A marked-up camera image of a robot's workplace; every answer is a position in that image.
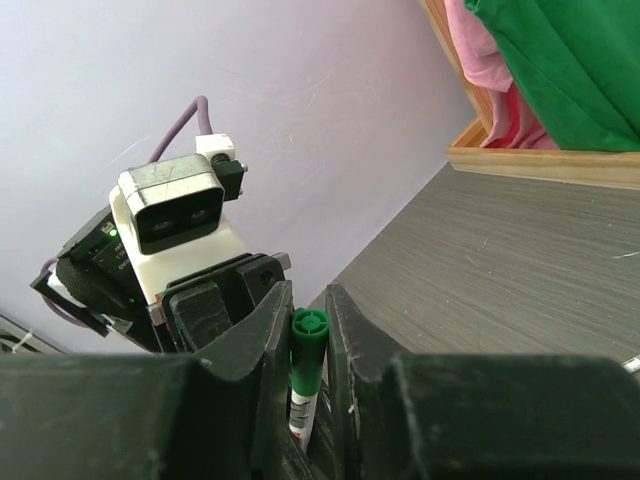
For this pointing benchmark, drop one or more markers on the green white pen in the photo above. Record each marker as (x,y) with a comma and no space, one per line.
(301,417)

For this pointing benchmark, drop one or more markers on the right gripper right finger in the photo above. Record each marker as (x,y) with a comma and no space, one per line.
(403,415)

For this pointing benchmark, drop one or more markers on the green tank top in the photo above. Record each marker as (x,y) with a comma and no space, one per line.
(577,65)

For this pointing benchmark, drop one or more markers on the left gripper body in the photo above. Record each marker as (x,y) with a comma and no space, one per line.
(195,310)

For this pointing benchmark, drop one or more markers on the black white marker pen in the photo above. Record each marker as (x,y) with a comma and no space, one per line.
(632,365)

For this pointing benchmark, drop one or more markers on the wooden clothes rack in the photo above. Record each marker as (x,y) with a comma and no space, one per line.
(466,153)

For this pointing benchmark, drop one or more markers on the dark green pen cap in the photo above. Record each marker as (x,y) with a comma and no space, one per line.
(309,335)

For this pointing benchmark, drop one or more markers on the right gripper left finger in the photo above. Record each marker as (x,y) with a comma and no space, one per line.
(219,413)

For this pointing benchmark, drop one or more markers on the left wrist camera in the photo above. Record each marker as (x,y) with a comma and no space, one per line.
(168,215)

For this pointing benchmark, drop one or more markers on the pink shirt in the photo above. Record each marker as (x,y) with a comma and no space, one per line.
(490,80)

